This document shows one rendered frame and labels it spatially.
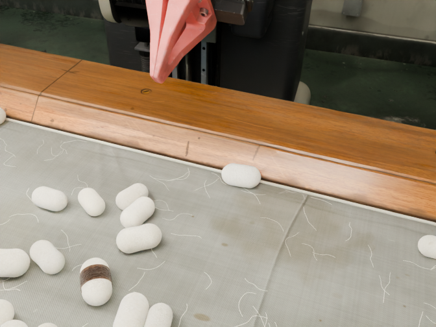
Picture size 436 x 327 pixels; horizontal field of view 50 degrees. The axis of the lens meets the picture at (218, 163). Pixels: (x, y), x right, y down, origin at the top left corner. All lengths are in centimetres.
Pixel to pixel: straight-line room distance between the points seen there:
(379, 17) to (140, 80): 193
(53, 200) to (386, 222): 29
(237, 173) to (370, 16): 201
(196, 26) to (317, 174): 17
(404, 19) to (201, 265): 212
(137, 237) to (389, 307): 20
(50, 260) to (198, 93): 25
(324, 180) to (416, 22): 200
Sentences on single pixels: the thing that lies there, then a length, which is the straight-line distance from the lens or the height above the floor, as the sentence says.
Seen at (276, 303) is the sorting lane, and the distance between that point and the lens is 36.
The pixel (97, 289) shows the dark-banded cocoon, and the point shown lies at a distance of 35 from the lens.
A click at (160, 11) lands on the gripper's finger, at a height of 90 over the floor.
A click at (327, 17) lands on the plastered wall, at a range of 240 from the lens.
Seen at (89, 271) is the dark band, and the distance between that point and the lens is 36.
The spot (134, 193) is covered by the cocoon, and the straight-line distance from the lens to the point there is 42.
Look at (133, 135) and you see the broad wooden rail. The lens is 49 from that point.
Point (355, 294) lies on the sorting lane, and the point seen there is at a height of 74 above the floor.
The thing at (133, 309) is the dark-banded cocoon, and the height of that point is 76.
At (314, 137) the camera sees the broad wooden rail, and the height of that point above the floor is 76.
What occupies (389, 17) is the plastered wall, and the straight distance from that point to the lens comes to 240.
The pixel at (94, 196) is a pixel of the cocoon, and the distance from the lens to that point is 42.
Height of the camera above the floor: 104
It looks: 39 degrees down
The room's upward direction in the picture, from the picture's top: 2 degrees clockwise
